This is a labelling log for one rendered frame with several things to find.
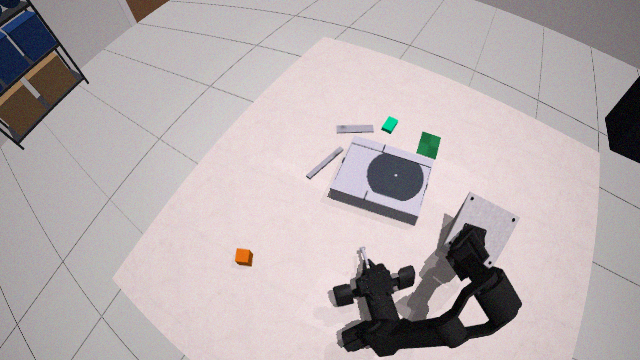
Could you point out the small green block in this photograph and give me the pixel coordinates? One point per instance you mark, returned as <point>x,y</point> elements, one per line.
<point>389,125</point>

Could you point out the small orange cube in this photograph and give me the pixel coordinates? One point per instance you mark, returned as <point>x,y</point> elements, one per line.
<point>244,257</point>

